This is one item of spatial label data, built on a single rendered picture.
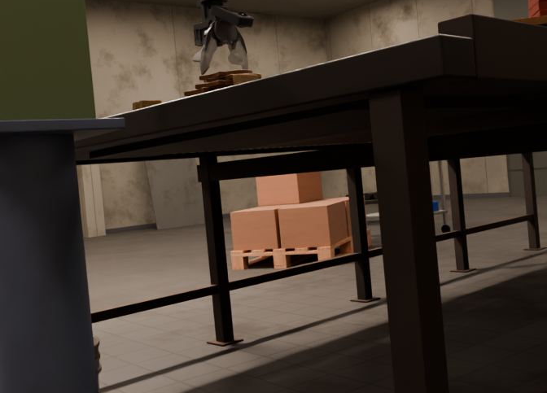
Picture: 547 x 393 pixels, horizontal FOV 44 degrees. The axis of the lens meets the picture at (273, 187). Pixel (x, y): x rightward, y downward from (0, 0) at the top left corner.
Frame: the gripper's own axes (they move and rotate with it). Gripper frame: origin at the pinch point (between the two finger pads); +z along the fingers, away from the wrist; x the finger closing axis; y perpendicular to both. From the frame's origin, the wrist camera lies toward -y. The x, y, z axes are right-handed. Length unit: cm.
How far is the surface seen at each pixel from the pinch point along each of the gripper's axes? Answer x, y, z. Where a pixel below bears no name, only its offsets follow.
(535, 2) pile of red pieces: -68, -50, -14
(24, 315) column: 63, -12, 45
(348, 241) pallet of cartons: -334, 228, 87
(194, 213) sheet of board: -639, 796, 82
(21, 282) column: 63, -12, 40
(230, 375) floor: -54, 71, 100
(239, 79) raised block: 15.5, -20.1, 4.6
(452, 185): -285, 100, 43
